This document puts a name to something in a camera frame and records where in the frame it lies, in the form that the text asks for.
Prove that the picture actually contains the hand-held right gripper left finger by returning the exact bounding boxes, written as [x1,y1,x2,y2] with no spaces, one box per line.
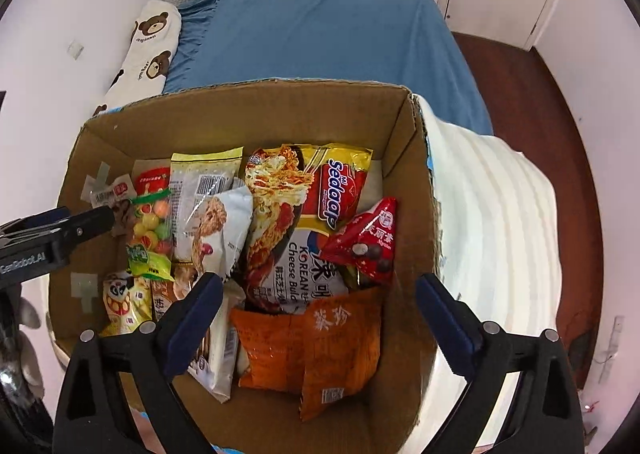
[52,273,224,454]

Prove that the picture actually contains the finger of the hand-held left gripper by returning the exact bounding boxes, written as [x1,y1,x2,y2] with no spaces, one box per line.
[59,205,117,261]
[0,206,71,240]

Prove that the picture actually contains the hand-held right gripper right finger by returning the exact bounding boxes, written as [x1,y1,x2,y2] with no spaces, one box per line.
[415,273,586,454]

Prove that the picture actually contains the small brown snack packet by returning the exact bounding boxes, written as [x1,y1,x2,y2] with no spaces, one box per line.
[111,200,133,237]

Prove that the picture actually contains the beige wafer packet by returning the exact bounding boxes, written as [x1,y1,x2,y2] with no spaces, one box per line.
[187,279,241,403]

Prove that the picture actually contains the small white red packet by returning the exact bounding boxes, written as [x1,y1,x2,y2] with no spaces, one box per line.
[94,173,137,207]

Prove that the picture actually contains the colourful candy ball bag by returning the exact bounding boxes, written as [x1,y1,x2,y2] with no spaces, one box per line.
[125,188,176,282]

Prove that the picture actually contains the panda print snack packet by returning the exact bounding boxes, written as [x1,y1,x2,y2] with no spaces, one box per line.
[101,270,153,337]

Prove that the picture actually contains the orange snack packet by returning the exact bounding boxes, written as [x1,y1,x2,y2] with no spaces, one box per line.
[299,285,385,422]
[229,306,313,390]

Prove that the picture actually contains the red snack packet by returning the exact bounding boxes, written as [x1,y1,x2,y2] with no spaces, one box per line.
[132,159,173,197]

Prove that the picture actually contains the white oat bar packet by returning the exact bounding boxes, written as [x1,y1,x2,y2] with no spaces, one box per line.
[187,185,254,282]

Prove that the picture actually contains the red triangular chocolate packet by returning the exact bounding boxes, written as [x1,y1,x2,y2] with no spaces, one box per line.
[320,196,399,287]

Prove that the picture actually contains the yellow white snack packet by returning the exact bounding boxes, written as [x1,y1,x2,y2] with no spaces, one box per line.
[170,147,244,265]

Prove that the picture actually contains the yellow red instant noodle packet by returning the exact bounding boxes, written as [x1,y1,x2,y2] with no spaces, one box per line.
[240,143,373,315]

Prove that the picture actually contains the cardboard box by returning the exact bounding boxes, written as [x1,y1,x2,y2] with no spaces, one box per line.
[47,79,443,454]

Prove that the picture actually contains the white folded quilt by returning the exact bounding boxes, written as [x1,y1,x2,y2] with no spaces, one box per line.
[410,94,558,454]

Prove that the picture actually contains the dark shiny object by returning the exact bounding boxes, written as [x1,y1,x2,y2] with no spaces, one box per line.
[0,284,53,454]

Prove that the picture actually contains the bear print pillow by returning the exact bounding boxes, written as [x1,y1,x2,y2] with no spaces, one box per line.
[92,0,182,116]

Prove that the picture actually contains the blue bed sheet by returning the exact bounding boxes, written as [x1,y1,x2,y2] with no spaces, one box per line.
[162,0,496,137]

